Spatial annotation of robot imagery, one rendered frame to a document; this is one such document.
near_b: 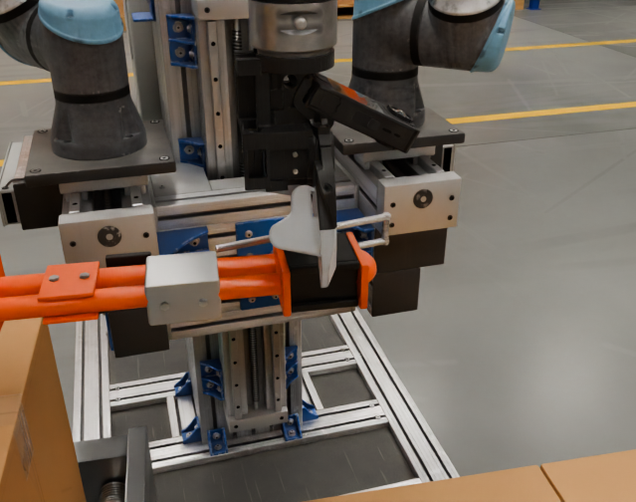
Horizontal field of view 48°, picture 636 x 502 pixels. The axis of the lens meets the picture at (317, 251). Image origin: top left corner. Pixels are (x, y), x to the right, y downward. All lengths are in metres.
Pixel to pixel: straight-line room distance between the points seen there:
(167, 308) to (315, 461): 1.10
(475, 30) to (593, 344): 1.66
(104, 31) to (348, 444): 1.11
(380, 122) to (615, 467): 0.87
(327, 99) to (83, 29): 0.57
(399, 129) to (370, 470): 1.18
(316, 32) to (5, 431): 0.48
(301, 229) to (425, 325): 1.97
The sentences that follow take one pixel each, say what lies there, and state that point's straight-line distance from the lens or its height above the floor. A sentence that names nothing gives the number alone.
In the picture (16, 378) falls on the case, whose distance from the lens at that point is 0.85.
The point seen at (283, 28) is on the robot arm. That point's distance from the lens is 0.60.
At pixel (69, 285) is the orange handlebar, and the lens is 0.70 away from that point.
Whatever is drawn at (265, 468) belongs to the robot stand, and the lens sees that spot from 1.73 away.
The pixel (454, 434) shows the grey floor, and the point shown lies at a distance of 2.15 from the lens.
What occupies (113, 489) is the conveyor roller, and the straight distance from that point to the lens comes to 1.26.
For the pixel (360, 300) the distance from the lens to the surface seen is 0.69.
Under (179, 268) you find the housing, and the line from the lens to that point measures 0.70.
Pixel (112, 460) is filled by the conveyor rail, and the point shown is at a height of 0.59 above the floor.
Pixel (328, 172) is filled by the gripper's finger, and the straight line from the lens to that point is 0.62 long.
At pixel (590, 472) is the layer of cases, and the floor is 0.54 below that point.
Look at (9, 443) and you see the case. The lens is 0.77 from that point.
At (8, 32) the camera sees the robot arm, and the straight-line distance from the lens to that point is 1.26.
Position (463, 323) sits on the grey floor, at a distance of 2.62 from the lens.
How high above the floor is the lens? 1.43
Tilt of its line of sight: 28 degrees down
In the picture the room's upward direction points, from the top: straight up
